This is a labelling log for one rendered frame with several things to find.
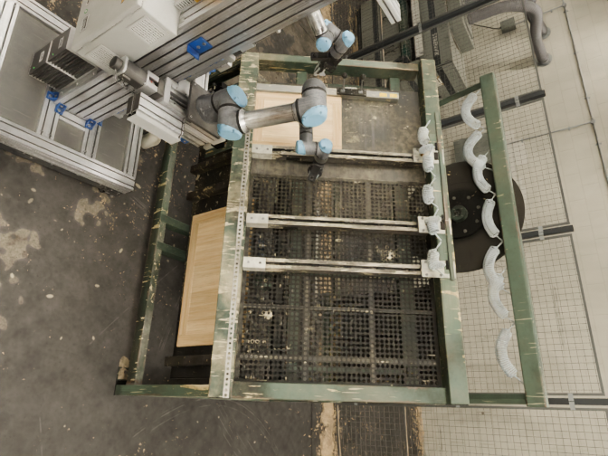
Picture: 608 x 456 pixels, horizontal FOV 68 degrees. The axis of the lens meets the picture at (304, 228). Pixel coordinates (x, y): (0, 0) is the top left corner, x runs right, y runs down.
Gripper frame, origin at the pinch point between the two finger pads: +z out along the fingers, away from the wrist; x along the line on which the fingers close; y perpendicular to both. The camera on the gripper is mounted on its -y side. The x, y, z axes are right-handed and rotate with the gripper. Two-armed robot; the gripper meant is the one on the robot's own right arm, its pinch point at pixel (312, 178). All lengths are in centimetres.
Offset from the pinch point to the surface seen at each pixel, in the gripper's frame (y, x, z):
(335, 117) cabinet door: 51, 3, 2
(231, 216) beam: -41, 34, 8
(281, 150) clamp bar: 11.5, 24.3, 3.8
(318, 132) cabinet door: 35.7, 8.4, 4.2
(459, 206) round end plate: 36, -97, 15
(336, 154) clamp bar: 23.2, -7.3, 0.4
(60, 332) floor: -133, 93, 40
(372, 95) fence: 76, -14, -3
